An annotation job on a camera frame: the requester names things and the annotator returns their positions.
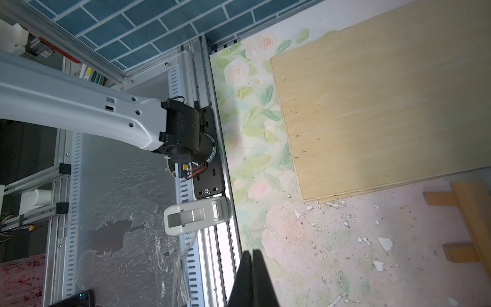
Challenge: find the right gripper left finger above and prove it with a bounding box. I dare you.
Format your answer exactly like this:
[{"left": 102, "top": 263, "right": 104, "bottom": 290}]
[{"left": 227, "top": 251, "right": 253, "bottom": 307}]

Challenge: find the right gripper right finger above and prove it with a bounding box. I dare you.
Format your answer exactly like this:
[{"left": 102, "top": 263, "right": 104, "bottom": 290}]
[{"left": 252, "top": 249, "right": 280, "bottom": 307}]

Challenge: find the wooden easel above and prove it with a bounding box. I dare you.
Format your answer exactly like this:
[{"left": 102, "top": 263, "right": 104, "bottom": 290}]
[{"left": 423, "top": 180, "right": 490, "bottom": 275}]

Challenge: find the wooden canvas board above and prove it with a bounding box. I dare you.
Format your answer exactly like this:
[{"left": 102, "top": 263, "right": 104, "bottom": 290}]
[{"left": 271, "top": 1, "right": 490, "bottom": 201}]

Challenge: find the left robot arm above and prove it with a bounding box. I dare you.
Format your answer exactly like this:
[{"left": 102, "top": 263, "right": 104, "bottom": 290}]
[{"left": 1, "top": 51, "right": 217, "bottom": 164}]

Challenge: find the grey rail handle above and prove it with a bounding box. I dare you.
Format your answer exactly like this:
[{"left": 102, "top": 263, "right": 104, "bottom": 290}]
[{"left": 164, "top": 196, "right": 230, "bottom": 236}]

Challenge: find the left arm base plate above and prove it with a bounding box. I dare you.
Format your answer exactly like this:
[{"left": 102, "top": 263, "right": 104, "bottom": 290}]
[{"left": 191, "top": 107, "right": 225, "bottom": 199}]

